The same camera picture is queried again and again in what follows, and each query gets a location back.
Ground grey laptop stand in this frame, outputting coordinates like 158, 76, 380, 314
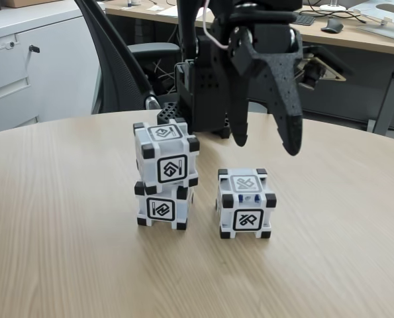
348, 0, 394, 40

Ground dark computer mouse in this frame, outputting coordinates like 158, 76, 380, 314
320, 17, 345, 34

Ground white drawer cabinet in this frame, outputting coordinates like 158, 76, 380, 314
0, 6, 101, 136

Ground white cube house symbol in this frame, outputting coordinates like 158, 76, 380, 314
132, 121, 201, 195

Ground white round lamp base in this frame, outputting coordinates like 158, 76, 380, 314
319, 0, 348, 11

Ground white cube zigzag symbol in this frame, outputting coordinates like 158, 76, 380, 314
133, 180, 195, 231

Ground brown cardboard box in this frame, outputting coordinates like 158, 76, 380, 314
4, 0, 57, 8

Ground white cube crossed symbol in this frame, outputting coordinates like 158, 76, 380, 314
215, 168, 277, 240

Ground white paper sheets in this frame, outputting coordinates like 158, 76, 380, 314
146, 3, 179, 17

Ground gripper camera circuit board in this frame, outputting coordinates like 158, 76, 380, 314
297, 46, 348, 89

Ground white and red arm cable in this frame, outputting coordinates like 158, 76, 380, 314
201, 0, 232, 50

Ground dark computer keyboard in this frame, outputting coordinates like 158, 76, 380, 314
294, 13, 317, 27

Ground black mesh office chair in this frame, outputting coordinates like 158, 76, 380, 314
74, 0, 270, 115

